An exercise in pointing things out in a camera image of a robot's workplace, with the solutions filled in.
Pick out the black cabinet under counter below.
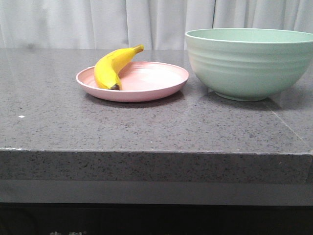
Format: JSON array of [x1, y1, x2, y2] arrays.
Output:
[[0, 204, 313, 235]]

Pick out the yellow banana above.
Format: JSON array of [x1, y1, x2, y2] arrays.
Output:
[[94, 45, 144, 90]]

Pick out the pink plate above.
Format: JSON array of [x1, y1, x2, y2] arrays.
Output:
[[76, 62, 189, 102]]

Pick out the green bowl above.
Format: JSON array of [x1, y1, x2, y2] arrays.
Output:
[[185, 28, 313, 101]]

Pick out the white curtain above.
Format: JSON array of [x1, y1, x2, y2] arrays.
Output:
[[0, 0, 313, 49]]

